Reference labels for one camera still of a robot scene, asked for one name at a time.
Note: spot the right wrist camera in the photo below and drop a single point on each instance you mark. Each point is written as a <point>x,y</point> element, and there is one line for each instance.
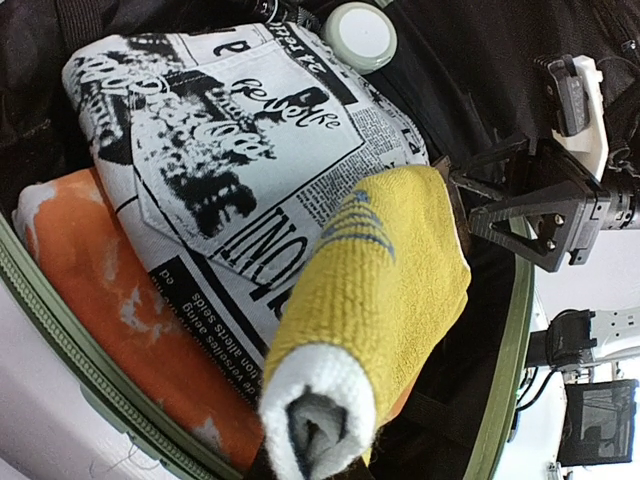
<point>574,108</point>

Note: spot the orange snack bag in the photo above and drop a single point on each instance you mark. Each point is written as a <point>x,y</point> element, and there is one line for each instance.
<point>71,231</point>

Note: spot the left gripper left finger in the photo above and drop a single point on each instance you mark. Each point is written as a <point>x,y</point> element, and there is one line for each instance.
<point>261,468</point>

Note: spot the white round jar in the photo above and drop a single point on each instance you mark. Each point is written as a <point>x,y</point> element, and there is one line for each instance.
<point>361,36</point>

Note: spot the green hard-shell suitcase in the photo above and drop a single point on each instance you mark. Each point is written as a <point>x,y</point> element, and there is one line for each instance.
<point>463,73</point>

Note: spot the newspaper print garment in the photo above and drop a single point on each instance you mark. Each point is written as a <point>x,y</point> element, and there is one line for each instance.
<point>223,155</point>

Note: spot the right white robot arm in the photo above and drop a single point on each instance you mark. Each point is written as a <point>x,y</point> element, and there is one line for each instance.
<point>574,338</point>

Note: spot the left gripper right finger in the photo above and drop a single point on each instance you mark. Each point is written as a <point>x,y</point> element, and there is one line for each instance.
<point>358,470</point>

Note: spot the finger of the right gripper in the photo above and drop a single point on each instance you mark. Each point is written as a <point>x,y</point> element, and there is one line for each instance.
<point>548,227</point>
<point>486,172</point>

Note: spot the yellow towel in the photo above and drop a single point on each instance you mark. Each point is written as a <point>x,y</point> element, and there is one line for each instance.
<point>386,281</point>

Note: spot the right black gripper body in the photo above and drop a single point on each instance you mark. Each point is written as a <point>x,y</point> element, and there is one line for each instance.
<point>618,192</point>

